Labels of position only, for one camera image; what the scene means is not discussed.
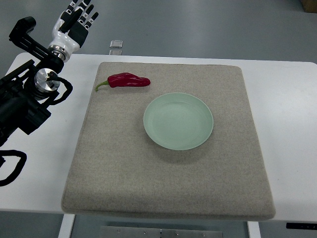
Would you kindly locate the white table leg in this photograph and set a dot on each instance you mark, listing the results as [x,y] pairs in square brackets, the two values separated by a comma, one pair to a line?
[253,229]
[66,226]

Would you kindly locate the beige felt mat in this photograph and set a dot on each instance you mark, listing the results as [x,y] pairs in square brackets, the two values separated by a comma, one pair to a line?
[118,170]

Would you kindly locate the white left table leg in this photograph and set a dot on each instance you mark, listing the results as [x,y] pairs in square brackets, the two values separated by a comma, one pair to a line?
[66,226]

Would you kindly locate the white right table leg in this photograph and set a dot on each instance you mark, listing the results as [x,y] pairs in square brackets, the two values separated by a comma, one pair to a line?
[253,229]

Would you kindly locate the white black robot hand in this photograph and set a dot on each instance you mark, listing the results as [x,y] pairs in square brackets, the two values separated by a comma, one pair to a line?
[72,28]

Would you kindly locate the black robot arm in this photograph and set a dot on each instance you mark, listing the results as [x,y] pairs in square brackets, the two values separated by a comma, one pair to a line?
[28,91]

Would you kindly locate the red chili pepper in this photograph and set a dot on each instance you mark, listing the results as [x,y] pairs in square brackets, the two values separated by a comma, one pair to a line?
[124,79]

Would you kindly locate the light green plate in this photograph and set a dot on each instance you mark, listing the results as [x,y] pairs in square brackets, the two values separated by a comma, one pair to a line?
[178,121]

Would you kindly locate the black table control panel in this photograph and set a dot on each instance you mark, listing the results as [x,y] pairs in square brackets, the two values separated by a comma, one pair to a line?
[301,226]

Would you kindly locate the cardboard box corner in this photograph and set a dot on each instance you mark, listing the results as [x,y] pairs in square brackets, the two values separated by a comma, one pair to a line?
[309,6]

